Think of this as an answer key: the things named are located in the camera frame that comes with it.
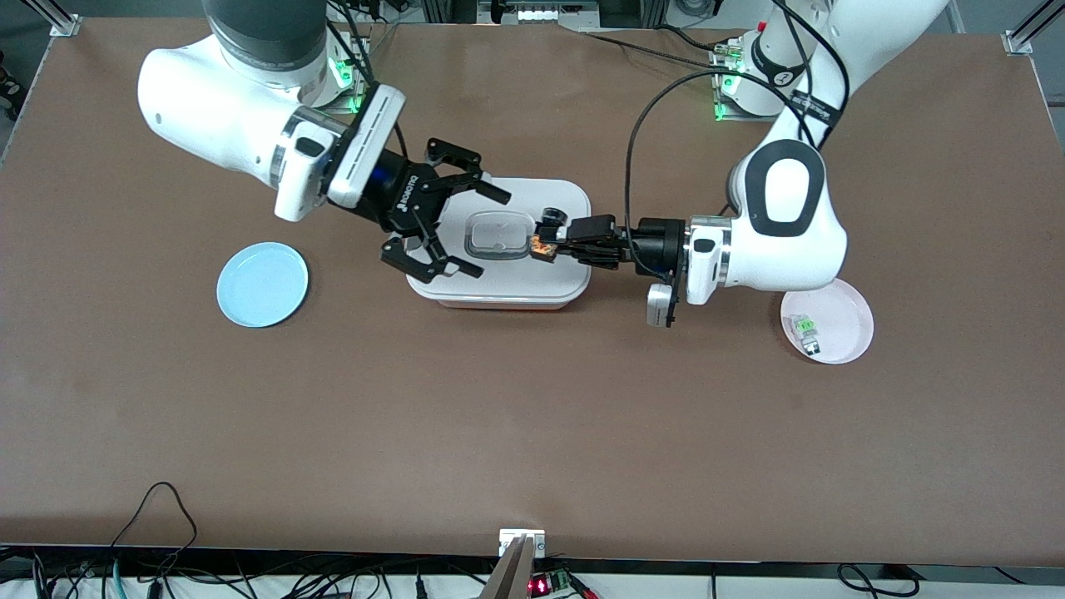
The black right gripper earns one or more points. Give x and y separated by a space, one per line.
405 202

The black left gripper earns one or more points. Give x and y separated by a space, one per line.
655 245

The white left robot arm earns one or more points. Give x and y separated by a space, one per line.
782 241

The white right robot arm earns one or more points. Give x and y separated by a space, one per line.
216 108

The white lidded lunch box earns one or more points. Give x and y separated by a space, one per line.
516 283

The light blue plate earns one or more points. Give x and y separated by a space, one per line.
262 287

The pink plate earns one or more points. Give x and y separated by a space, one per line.
840 329

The circuit board with red light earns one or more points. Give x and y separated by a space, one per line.
551 581

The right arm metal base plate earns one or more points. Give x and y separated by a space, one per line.
363 96

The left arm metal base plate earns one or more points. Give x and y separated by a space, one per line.
725 104

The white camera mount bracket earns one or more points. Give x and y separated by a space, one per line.
512 539

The grey camera support bar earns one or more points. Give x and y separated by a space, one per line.
509 574

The aluminium frame profile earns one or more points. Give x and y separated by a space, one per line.
1027 37
62 23

